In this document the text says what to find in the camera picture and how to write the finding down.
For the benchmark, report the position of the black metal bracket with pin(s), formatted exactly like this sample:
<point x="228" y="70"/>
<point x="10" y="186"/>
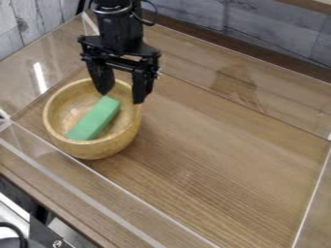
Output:
<point x="41" y="237"/>

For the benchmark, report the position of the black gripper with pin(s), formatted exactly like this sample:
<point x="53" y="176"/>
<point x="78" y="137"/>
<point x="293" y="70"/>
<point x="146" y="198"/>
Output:
<point x="118" y="49"/>

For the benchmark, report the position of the clear acrylic enclosure wall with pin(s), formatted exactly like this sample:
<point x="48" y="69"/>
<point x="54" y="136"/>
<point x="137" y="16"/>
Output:
<point x="228" y="169"/>

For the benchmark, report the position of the green rectangular block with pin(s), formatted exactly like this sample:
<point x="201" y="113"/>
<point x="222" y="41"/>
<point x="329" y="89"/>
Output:
<point x="94" y="119"/>

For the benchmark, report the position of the wooden bowl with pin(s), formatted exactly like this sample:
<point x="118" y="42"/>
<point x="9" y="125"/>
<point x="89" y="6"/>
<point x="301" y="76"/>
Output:
<point x="68" y="105"/>

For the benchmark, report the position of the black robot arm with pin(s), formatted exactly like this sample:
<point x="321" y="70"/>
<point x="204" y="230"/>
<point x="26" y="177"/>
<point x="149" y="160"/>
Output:
<point x="113" y="5"/>

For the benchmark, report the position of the clear acrylic corner bracket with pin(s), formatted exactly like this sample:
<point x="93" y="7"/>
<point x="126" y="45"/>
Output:
<point x="90" y="29"/>

